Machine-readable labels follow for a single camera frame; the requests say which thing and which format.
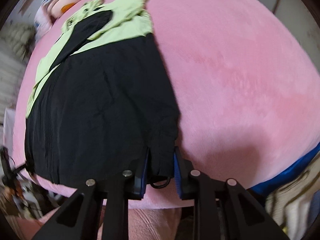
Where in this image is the green and black hooded jacket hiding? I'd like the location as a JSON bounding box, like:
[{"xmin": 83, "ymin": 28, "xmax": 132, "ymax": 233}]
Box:
[{"xmin": 24, "ymin": 0, "xmax": 180, "ymax": 187}]

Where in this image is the pink bed sheet mattress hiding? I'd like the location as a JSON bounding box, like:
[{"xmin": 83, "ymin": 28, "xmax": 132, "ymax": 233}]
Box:
[{"xmin": 12, "ymin": 0, "xmax": 319, "ymax": 196}]

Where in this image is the beige puffer coat hanging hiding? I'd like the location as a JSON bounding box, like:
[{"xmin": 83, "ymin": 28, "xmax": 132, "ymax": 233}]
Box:
[{"xmin": 6, "ymin": 23, "xmax": 35, "ymax": 61}]

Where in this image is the white pillow with blue print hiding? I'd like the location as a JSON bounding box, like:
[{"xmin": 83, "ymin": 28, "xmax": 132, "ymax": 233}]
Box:
[{"xmin": 34, "ymin": 6, "xmax": 53, "ymax": 42}]

